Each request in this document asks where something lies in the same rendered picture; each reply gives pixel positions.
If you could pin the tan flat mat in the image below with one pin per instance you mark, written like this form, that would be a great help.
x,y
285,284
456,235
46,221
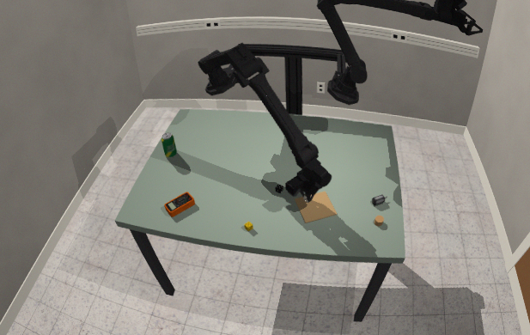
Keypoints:
x,y
318,208

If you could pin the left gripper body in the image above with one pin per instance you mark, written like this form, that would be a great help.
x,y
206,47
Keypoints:
x,y
461,26

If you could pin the orange multimeter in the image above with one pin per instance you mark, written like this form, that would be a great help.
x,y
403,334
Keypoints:
x,y
179,204

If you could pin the green soda can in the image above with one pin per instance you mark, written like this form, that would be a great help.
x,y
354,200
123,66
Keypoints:
x,y
168,144

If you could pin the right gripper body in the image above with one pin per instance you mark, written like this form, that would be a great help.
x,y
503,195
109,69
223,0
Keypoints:
x,y
313,190

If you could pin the small orange-brown cylinder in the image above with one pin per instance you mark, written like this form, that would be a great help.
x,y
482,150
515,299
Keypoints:
x,y
379,220

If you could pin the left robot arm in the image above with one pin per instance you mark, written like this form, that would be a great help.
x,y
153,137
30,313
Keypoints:
x,y
356,72

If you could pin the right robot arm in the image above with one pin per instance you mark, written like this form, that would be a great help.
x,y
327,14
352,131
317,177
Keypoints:
x,y
246,65

